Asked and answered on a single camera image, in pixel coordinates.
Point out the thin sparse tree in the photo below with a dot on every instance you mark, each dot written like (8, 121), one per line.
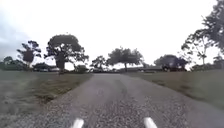
(198, 43)

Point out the large dark tree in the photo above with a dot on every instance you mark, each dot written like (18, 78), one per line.
(216, 23)

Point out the wide-crowned tree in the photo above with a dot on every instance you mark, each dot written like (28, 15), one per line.
(125, 56)

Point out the tall sparse tree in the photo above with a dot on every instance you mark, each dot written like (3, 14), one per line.
(29, 51)

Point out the small tree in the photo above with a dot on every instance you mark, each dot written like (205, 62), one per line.
(98, 61)

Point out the grass field with dirt edge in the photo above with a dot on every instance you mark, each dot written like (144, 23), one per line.
(26, 86)

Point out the low dome-shaped tree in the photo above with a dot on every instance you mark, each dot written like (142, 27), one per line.
(170, 61)

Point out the dark bushes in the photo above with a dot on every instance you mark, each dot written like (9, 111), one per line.
(10, 64)

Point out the large thick-trunked tree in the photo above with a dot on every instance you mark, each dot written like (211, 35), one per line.
(65, 50)

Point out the grey gravel road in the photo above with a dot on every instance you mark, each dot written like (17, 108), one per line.
(113, 100)

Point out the robot's own part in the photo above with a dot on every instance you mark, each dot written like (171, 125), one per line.
(78, 123)
(149, 122)

